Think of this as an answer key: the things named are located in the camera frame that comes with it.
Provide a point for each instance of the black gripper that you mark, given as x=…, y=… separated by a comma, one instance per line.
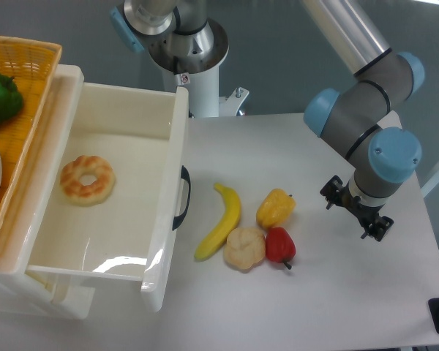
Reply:
x=375, y=226

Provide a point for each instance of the white top drawer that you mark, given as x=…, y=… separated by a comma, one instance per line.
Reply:
x=128, y=236

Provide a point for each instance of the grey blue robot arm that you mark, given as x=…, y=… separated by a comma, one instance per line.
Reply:
x=382, y=159

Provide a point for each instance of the white drawer cabinet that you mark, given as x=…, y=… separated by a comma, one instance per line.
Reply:
x=29, y=278

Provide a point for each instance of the yellow bell pepper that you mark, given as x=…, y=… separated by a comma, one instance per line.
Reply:
x=275, y=209

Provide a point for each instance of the red bell pepper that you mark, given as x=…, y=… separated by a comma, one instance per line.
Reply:
x=280, y=247

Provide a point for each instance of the beige bread roll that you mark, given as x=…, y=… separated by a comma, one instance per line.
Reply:
x=245, y=248

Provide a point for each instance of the yellow banana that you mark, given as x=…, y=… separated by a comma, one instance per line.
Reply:
x=228, y=222

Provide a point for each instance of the glazed cruller donut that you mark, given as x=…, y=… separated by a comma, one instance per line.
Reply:
x=87, y=180

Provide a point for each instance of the orange woven basket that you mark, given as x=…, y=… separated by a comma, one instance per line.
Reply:
x=29, y=66

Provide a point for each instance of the green bell pepper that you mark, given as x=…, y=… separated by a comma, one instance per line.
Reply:
x=11, y=100

